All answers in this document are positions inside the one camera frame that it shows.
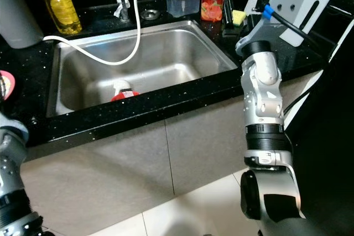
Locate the yellow oil bottle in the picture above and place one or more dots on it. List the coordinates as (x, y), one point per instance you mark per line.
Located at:
(63, 6)

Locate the grey cabinet door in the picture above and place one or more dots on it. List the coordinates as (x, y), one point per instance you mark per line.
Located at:
(99, 175)
(204, 136)

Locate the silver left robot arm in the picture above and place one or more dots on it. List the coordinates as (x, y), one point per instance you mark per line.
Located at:
(14, 164)

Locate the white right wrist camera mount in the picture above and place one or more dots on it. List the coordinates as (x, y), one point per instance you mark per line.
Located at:
(293, 1)

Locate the pink round disc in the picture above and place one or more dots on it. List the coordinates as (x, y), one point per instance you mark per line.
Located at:
(5, 85)

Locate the stainless steel sink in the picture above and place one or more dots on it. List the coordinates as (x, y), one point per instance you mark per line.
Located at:
(171, 59)

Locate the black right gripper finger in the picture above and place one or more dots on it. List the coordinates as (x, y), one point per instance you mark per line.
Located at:
(225, 14)
(232, 15)

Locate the grey kitchen appliance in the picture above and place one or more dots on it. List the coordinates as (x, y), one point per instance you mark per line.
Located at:
(22, 9)

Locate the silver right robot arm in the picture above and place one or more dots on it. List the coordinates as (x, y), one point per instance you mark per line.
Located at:
(263, 92)

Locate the yellow sponge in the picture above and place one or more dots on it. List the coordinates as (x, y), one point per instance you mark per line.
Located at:
(239, 17)

